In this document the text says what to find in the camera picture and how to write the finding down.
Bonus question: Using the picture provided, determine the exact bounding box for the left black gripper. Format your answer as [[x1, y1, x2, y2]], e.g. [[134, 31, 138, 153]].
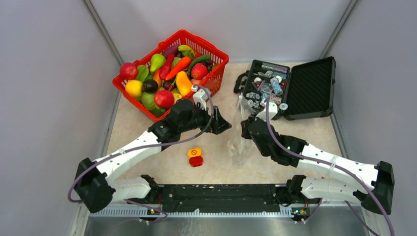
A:
[[179, 102, 232, 135]]

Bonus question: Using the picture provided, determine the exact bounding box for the clear zip top bag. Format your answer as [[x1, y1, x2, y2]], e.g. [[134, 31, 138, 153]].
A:
[[227, 93, 255, 167]]

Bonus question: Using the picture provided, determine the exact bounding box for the red toy apple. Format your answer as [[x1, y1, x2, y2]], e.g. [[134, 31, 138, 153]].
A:
[[154, 90, 175, 109], [119, 62, 139, 80]]

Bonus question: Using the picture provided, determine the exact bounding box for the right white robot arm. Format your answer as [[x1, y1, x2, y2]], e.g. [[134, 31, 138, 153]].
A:
[[240, 114, 395, 215]]

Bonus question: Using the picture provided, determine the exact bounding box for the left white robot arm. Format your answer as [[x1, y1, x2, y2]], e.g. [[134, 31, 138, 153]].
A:
[[67, 99, 232, 213]]

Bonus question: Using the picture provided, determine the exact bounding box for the yellow and red button toy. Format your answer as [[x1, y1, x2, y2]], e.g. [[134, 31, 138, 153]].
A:
[[187, 147, 204, 167]]

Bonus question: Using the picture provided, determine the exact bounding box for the red plastic basket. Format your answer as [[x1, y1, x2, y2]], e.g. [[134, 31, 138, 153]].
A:
[[112, 29, 230, 123]]

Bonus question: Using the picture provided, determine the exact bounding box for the yellow orange toy mango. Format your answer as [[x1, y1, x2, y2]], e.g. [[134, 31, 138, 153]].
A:
[[176, 71, 193, 96]]

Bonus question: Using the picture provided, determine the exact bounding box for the black open case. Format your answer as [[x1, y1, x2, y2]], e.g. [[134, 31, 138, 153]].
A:
[[233, 57, 336, 120]]

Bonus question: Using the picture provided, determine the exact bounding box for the green toy cucumber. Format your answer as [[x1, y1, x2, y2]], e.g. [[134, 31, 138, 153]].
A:
[[187, 54, 211, 76]]

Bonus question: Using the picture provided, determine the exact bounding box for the orange toy carrot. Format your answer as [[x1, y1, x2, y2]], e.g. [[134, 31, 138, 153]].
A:
[[165, 57, 192, 81]]

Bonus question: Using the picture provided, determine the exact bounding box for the red toy chili pepper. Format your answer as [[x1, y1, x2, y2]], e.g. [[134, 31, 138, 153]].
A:
[[159, 54, 175, 80]]

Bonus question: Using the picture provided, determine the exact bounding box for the green toy pear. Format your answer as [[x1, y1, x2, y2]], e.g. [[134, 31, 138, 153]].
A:
[[149, 54, 166, 73]]

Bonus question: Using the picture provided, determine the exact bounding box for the yellow toy lemon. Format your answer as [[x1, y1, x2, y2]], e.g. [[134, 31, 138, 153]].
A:
[[125, 80, 143, 99]]

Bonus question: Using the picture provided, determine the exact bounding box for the red toy apple on rim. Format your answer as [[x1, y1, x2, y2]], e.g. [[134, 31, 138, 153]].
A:
[[119, 62, 139, 80]]

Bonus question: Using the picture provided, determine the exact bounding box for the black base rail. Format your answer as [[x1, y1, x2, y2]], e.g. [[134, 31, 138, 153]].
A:
[[127, 184, 322, 216]]

